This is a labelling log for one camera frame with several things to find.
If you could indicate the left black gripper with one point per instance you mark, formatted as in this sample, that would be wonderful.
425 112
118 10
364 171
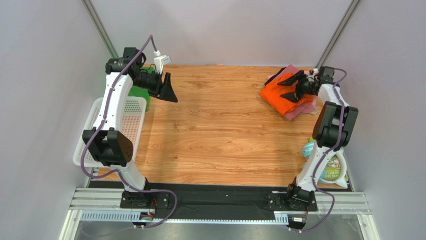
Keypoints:
167 91

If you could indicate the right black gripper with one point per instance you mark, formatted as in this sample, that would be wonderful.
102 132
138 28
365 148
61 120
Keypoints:
303 87

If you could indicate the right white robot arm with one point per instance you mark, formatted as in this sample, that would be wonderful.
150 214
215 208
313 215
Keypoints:
332 132

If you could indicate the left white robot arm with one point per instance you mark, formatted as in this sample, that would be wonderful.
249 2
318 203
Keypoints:
105 142

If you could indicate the folded maroon t shirt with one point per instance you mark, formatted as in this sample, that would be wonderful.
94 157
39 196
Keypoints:
304 107

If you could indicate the green cutting mat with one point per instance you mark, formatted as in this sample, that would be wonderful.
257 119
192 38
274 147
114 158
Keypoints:
143 93

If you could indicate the teal headphones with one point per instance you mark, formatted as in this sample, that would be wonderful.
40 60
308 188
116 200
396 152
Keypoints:
307 151

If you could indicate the green picture book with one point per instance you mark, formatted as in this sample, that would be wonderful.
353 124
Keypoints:
336 171

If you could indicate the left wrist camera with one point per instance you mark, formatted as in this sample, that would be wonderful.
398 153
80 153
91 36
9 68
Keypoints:
160 61

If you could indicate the aluminium frame rail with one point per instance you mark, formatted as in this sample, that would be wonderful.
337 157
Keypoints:
95 214

